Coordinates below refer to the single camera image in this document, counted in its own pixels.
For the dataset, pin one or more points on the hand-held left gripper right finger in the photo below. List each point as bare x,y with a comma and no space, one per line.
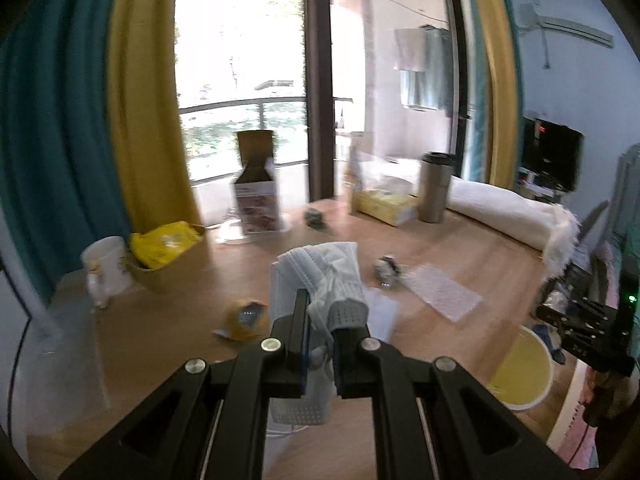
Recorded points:
337,365

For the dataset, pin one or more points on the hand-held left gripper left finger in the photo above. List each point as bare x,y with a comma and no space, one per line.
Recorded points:
302,345

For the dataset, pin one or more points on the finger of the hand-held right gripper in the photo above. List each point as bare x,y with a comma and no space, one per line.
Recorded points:
575,311
590,345

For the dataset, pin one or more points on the yellow wrapper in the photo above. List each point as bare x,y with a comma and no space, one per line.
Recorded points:
245,317

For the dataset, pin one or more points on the yellow trash bin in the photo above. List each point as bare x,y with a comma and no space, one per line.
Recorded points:
522,370

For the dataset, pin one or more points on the light blue face mask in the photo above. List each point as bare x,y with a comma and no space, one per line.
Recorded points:
330,270

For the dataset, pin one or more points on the clear plastic bag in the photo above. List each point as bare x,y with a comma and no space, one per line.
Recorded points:
442,292

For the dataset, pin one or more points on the person's right forearm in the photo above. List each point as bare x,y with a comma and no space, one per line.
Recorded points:
612,400

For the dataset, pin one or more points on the white paper sheet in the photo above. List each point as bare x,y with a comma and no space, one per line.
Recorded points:
382,312

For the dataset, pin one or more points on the pink cloth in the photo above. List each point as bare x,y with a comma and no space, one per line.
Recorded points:
575,425

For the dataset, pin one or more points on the crumpled dark wrapper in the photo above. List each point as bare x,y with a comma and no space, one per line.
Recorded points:
387,270

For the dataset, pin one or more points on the rolled white blanket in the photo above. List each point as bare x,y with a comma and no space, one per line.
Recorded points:
505,212

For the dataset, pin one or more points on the dark green figurine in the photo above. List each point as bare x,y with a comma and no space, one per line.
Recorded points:
314,218

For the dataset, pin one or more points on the open white carton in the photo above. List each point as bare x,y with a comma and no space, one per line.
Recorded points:
257,205

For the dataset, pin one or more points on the black television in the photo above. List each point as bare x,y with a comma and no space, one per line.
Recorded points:
550,152

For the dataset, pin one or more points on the yellow tissue pack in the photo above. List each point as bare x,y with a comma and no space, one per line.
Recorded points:
387,206

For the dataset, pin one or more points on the yellow snack packet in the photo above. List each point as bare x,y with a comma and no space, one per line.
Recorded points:
162,245

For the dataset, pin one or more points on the stainless steel tumbler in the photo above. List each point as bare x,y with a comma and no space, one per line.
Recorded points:
434,190

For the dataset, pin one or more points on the white mug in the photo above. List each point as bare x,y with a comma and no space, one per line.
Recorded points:
106,270

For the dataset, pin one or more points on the yellow curtain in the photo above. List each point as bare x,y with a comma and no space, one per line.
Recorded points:
147,110
502,75

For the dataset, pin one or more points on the balcony railing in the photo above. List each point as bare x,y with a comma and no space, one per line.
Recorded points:
240,103

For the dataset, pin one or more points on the white air conditioner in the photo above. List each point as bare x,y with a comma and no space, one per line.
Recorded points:
570,22

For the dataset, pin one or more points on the hanging clothes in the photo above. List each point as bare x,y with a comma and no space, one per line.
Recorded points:
422,65

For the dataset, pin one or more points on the teal curtain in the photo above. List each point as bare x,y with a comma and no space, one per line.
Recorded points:
55,125

